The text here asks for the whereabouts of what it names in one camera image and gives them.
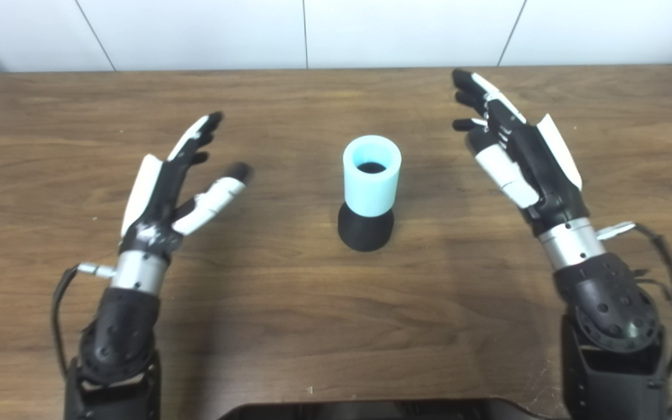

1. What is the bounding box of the left white-black robot hand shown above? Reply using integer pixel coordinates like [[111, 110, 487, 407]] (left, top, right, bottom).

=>
[[118, 111, 254, 260]]

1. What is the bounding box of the right white-black robot hand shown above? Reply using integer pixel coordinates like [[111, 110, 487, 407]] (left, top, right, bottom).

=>
[[451, 69, 590, 237]]

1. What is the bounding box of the light blue cylinder cup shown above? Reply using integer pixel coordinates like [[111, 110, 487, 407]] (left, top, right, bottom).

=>
[[342, 135, 402, 218]]

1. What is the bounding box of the black peg base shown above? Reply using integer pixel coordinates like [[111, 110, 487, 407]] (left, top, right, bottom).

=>
[[338, 162, 395, 253]]

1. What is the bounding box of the black robot torso edge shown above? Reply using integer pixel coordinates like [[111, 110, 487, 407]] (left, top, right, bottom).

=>
[[218, 398, 552, 420]]

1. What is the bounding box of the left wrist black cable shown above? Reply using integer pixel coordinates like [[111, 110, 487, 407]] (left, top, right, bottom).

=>
[[50, 262, 118, 377]]

